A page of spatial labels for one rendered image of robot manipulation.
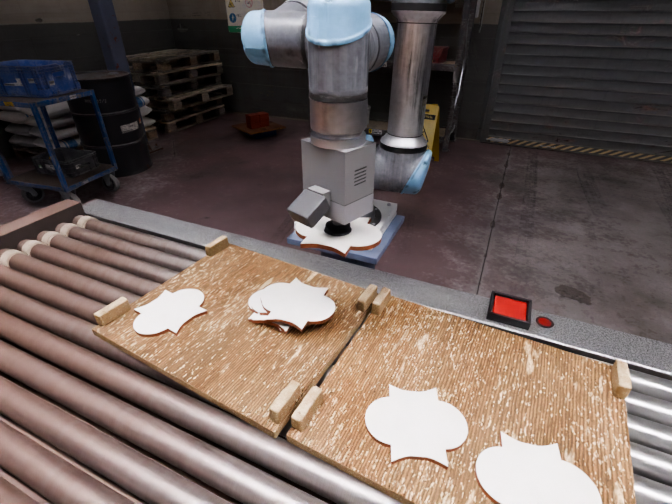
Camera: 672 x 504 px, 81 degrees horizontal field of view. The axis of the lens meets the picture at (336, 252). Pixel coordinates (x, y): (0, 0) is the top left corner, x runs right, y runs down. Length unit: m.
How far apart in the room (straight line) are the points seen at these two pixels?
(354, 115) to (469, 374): 0.43
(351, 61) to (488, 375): 0.50
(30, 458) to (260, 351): 0.33
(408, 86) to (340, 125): 0.47
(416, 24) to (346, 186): 0.50
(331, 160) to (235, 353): 0.36
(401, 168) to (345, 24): 0.55
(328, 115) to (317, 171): 0.08
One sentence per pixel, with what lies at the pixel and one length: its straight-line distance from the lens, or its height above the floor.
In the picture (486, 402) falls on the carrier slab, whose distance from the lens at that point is 0.65.
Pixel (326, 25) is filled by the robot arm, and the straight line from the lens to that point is 0.50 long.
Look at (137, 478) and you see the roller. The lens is 0.63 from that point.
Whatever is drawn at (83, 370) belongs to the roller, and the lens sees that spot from 0.80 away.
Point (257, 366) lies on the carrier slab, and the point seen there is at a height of 0.94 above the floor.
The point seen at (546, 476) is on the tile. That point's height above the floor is 0.94.
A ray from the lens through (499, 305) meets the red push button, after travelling 0.84.
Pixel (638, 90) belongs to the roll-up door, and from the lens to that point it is 5.28.
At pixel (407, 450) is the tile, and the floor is 0.94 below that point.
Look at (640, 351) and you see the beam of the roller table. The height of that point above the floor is 0.92.
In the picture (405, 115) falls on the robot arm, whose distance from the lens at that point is 0.97.
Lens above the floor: 1.43
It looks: 32 degrees down
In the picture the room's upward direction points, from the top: straight up
